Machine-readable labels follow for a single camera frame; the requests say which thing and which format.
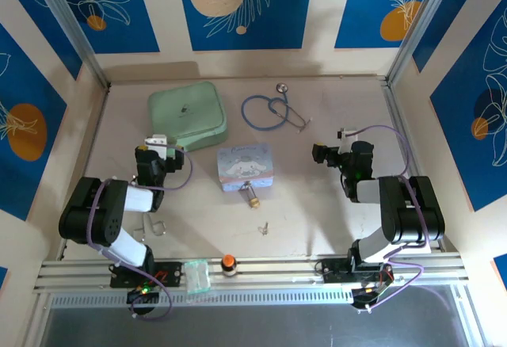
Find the aluminium side rail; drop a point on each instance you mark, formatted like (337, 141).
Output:
(400, 125)
(85, 172)

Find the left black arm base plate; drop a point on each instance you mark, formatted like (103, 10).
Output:
(174, 275)

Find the blue stethoscope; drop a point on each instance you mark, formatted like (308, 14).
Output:
(253, 123)

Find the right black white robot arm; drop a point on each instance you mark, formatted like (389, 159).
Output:
(400, 204)

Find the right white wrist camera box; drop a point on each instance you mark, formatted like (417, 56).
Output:
(348, 133)

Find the orange cap small bottle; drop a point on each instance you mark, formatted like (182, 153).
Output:
(229, 264)

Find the mint green square case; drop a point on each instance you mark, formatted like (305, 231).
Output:
(184, 111)

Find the cartoon dog print tin box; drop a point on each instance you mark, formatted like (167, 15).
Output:
(245, 165)

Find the left black controller board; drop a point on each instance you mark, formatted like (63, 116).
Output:
(142, 295)

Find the aluminium front rail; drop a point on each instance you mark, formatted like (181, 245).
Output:
(277, 273)

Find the black controller board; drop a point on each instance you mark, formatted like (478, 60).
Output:
(142, 295)
(368, 295)

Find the aluminium frame post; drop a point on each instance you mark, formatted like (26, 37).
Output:
(420, 22)
(71, 22)

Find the right black controller board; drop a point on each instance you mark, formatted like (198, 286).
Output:
(368, 295)

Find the clear plastic packet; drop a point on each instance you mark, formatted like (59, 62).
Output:
(197, 276)

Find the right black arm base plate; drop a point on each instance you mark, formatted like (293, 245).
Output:
(336, 271)

